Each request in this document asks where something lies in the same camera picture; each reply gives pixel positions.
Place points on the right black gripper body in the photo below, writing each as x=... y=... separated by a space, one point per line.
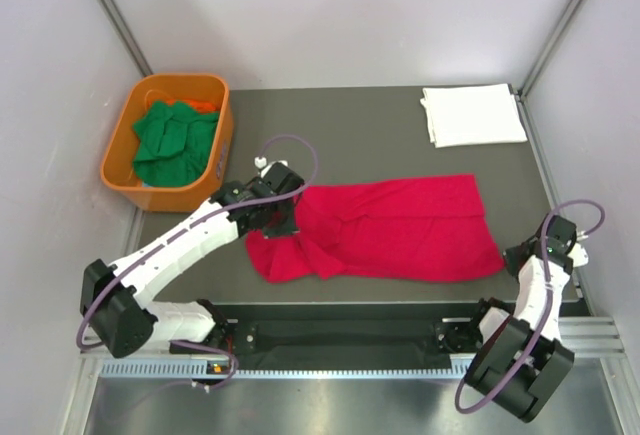
x=511 y=261

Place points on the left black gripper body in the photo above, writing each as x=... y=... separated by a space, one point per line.
x=281 y=222

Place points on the red polo shirt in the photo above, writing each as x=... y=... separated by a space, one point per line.
x=430 y=229

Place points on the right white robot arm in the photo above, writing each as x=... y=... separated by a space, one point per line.
x=522 y=360

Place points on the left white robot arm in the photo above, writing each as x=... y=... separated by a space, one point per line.
x=118 y=299

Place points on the green t shirt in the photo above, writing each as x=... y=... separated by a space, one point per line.
x=175 y=141

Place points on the orange t shirt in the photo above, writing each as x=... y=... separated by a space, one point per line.
x=199 y=106

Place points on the folded white t shirt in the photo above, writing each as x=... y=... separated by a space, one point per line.
x=472 y=115

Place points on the orange plastic bin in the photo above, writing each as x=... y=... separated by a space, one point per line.
x=117 y=171

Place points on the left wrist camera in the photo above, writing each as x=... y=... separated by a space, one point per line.
x=263 y=164

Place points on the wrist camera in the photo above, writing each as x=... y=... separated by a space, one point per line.
x=578 y=253
x=263 y=164

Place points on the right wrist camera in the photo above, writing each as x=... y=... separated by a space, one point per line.
x=578 y=253

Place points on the grey slotted cable duct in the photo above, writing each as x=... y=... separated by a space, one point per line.
x=208 y=369

